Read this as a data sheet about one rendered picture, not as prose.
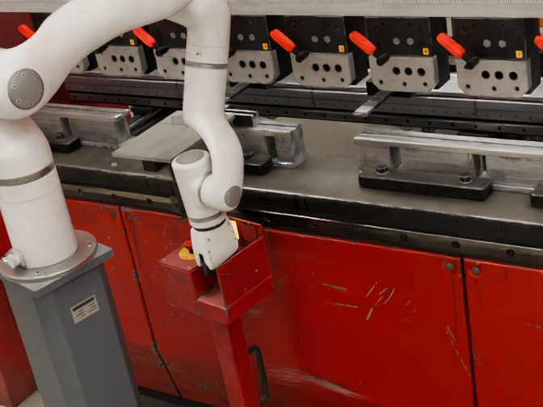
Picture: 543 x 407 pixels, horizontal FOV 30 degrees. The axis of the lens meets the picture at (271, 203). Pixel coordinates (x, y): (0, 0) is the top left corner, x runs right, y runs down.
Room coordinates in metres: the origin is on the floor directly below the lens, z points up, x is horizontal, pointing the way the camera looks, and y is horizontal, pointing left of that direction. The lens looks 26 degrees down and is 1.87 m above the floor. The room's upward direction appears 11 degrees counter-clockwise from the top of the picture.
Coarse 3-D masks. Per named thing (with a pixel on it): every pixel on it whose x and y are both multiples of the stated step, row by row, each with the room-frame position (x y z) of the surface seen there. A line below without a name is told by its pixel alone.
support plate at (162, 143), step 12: (168, 120) 2.39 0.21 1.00; (228, 120) 2.32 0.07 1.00; (144, 132) 2.33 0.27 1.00; (156, 132) 2.32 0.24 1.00; (168, 132) 2.30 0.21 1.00; (180, 132) 2.29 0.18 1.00; (192, 132) 2.27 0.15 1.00; (132, 144) 2.27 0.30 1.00; (144, 144) 2.26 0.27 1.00; (156, 144) 2.24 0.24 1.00; (168, 144) 2.23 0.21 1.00; (180, 144) 2.22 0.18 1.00; (192, 144) 2.20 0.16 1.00; (120, 156) 2.22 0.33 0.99; (132, 156) 2.20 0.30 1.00; (144, 156) 2.18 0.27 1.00; (156, 156) 2.17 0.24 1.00; (168, 156) 2.16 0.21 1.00
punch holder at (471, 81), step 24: (456, 24) 1.95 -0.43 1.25; (480, 24) 1.92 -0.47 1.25; (504, 24) 1.89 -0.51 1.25; (528, 24) 1.88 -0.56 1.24; (480, 48) 1.92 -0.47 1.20; (504, 48) 1.89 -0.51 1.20; (528, 48) 1.88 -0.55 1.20; (480, 72) 1.92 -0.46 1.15; (504, 72) 1.89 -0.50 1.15; (528, 72) 1.87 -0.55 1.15; (504, 96) 1.89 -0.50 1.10
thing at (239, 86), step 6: (234, 84) 2.58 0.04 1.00; (240, 84) 2.55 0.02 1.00; (246, 84) 2.54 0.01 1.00; (252, 84) 2.55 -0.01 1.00; (258, 84) 2.54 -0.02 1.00; (264, 84) 2.53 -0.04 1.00; (270, 84) 2.54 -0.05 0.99; (228, 90) 2.51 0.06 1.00; (234, 90) 2.50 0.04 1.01; (240, 90) 2.50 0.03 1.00; (228, 96) 2.47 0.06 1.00; (234, 96) 2.48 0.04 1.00
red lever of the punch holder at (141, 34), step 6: (138, 30) 2.41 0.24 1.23; (144, 30) 2.42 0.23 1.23; (138, 36) 2.41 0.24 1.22; (144, 36) 2.40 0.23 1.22; (150, 36) 2.41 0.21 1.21; (144, 42) 2.40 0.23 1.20; (150, 42) 2.39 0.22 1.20; (156, 42) 2.41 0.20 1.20; (156, 48) 2.39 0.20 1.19; (162, 48) 2.38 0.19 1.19; (168, 48) 2.40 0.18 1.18; (156, 54) 2.38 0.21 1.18; (162, 54) 2.38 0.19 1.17
